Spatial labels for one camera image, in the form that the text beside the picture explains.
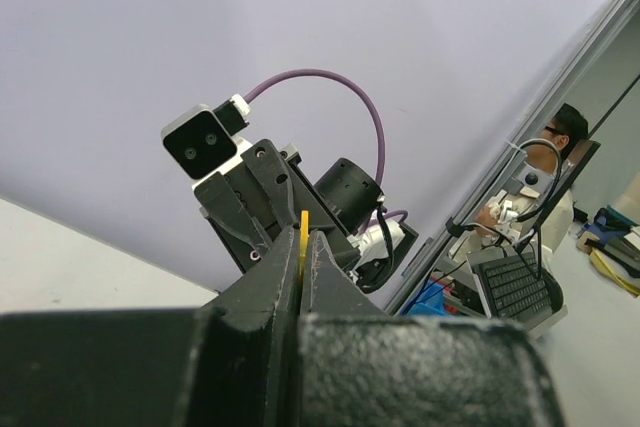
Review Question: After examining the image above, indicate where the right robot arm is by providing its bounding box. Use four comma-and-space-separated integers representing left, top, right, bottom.
194, 139, 418, 294

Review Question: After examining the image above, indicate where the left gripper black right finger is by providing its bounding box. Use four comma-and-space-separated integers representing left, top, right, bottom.
297, 232, 558, 426

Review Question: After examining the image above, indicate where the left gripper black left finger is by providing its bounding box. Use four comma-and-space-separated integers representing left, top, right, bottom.
1, 227, 301, 426

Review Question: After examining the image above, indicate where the black keyboard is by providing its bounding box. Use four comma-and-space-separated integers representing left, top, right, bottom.
471, 252, 553, 327

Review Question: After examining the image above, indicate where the person in white shirt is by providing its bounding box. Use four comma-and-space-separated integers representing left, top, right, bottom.
475, 104, 588, 268

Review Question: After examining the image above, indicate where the yellow key tag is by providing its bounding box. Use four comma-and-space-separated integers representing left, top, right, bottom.
298, 210, 310, 283

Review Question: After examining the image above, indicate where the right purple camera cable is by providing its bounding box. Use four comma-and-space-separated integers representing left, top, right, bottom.
246, 68, 407, 228

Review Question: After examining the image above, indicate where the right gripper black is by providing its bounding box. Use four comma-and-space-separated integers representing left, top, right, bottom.
194, 139, 360, 273

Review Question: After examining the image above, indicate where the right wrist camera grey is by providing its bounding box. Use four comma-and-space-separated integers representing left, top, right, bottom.
161, 104, 238, 181

